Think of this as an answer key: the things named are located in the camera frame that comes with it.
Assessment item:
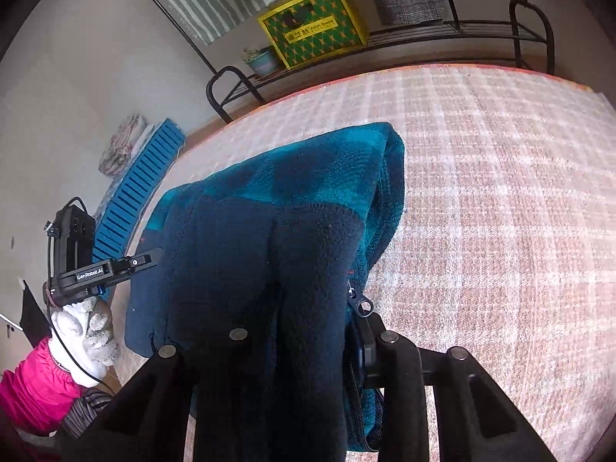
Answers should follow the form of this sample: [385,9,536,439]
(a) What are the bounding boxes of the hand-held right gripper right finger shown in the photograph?
[353,318,561,462]

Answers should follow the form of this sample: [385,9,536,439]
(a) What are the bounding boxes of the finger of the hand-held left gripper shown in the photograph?
[126,249,163,275]

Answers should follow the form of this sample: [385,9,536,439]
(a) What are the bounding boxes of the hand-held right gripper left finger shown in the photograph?
[58,328,253,462]

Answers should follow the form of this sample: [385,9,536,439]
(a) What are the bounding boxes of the teal plaid fleece jacket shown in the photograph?
[124,122,406,462]

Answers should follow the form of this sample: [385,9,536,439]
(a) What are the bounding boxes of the person's left forearm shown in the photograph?
[0,337,92,436]

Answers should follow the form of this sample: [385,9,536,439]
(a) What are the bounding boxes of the black metal clothes rack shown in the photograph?
[118,0,556,123]

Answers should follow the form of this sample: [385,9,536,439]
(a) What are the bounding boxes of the person's left hand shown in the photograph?
[50,297,121,388]

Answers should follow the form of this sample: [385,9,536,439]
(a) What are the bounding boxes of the person's striped grey clothing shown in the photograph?
[60,385,116,439]

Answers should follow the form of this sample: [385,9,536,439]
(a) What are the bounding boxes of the blue slatted crate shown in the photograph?
[91,118,187,263]

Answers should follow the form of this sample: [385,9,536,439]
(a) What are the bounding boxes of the floral cloth bundle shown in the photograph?
[99,112,155,176]

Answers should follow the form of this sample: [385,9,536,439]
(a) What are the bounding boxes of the pink checked blanket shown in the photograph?
[115,65,612,462]

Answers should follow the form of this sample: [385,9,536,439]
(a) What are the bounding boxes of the small potted plant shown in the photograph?
[242,45,280,78]

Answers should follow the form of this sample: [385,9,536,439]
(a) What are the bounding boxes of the green yellow patterned box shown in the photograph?
[257,0,369,69]

